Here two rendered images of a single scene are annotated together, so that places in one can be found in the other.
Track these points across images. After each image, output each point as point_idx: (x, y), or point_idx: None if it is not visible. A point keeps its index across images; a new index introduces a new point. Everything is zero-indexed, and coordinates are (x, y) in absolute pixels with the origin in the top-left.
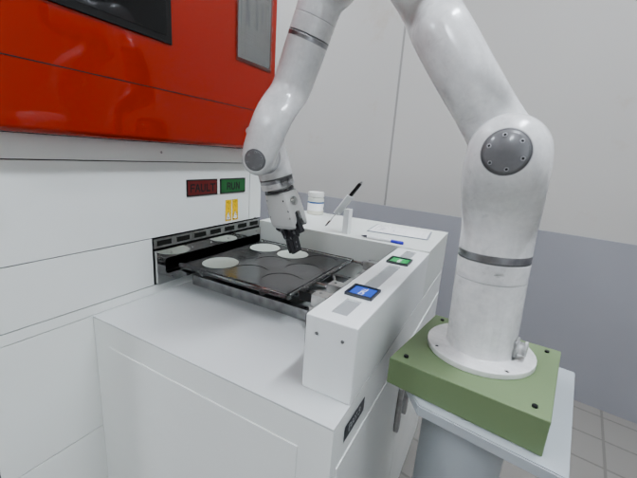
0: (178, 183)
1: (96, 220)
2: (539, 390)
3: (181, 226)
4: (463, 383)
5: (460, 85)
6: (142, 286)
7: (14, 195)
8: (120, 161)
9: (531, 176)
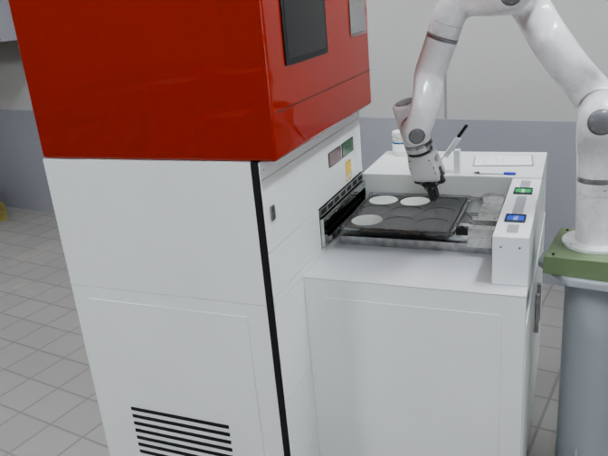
0: (325, 158)
1: (299, 203)
2: None
3: (328, 194)
4: (593, 260)
5: (566, 75)
6: (318, 251)
7: (278, 195)
8: (304, 153)
9: None
